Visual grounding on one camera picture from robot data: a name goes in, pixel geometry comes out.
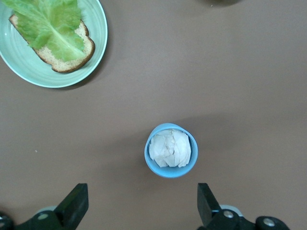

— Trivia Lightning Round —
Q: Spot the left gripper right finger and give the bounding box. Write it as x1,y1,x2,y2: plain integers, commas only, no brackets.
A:
197,183,291,230

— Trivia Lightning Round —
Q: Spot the pale green plate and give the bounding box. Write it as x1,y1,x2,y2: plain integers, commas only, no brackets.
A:
0,0,108,89

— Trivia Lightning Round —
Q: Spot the toasted bread slice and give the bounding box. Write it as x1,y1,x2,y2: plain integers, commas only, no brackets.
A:
9,13,96,74

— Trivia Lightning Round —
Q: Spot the pale green bowl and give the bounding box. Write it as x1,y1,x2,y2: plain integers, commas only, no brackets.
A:
203,0,240,6

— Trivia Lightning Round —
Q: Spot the green lettuce leaf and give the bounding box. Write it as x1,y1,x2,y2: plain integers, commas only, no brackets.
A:
1,0,87,62

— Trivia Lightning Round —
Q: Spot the white paper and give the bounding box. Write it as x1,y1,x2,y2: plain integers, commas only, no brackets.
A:
149,128,192,168

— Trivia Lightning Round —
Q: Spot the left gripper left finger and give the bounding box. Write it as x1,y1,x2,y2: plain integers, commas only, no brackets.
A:
14,183,89,230

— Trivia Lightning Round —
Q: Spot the blue plastic cup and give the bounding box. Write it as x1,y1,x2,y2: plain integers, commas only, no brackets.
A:
144,123,200,179

